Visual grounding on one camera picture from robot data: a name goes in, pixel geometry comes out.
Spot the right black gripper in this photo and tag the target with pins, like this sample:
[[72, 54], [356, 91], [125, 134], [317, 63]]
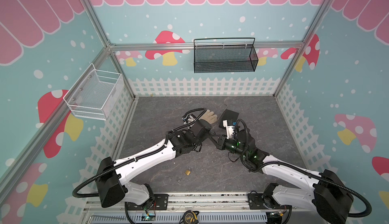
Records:
[[221, 142]]

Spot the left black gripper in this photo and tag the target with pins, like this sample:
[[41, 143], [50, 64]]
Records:
[[207, 136]]

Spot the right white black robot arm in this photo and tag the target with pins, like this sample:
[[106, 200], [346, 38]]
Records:
[[322, 192]]

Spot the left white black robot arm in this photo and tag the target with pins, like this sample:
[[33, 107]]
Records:
[[113, 184]]

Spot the metal hex key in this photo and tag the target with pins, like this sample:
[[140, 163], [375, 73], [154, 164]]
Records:
[[225, 108]]

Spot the beige knit work glove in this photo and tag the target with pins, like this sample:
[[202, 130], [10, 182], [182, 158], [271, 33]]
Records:
[[209, 116]]

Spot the flat black box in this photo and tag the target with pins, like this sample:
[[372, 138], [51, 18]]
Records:
[[230, 116]]

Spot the brass padlock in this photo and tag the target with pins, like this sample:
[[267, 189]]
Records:
[[188, 171]]

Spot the yellow black tape measure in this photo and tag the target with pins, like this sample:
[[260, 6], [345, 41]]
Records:
[[190, 217]]

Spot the green circuit board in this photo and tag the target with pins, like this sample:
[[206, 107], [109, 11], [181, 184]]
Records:
[[148, 217]]

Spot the black mesh wall basket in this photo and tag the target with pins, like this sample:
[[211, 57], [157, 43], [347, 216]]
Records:
[[224, 55]]

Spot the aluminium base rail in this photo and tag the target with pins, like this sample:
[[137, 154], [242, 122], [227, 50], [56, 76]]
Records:
[[241, 203]]

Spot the white mesh wall basket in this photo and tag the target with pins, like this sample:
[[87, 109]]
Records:
[[94, 95]]

